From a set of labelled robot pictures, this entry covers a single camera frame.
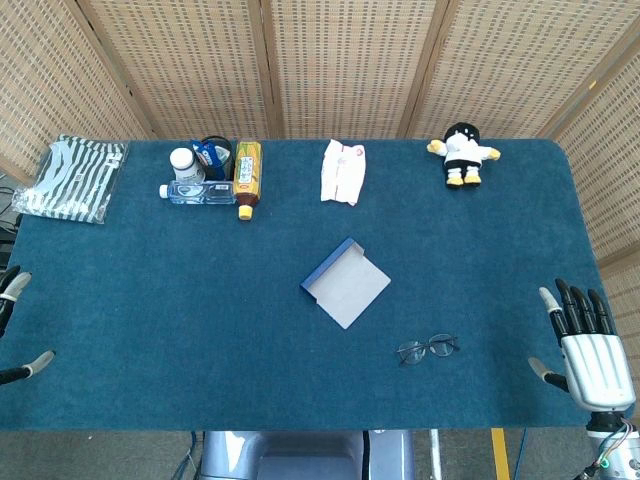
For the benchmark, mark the tea bottle with yellow cap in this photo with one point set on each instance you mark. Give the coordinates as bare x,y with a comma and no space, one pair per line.
247,175

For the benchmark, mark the yellow floor tape strip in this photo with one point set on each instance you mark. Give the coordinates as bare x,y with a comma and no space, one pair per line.
500,455

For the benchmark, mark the black and white plush toy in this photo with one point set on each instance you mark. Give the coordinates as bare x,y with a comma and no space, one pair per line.
462,155

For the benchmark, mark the woven bamboo folding screen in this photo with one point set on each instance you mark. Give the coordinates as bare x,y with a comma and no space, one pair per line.
350,60

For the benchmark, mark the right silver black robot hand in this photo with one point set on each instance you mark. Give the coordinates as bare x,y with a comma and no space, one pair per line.
597,370

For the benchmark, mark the blue-grey robot torso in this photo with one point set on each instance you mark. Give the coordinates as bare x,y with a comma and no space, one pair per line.
300,457

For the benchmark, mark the black mesh pen holder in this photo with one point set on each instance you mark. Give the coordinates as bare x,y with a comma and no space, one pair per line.
229,162

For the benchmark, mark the white table leg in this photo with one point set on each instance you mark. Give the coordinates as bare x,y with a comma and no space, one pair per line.
436,455

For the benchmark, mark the blue cardboard glasses case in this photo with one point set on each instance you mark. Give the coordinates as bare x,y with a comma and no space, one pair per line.
345,290

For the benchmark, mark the striped shirt in plastic bag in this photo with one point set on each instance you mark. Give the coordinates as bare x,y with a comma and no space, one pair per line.
75,175

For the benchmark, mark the white plastic jar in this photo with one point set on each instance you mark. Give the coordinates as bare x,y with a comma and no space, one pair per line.
182,162

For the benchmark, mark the teal table carpet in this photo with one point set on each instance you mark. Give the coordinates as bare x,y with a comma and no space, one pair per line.
200,300

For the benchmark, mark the black eyeglasses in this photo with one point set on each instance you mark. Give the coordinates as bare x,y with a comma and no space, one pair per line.
440,346

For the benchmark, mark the white tissue pack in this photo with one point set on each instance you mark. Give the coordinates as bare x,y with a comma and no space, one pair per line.
342,172

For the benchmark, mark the blue Oreo cookie pack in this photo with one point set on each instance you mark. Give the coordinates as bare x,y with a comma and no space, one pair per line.
207,154

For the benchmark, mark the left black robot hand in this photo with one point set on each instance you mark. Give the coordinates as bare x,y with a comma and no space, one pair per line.
12,290

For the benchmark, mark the clear water bottle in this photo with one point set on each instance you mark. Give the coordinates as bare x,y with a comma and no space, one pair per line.
200,192

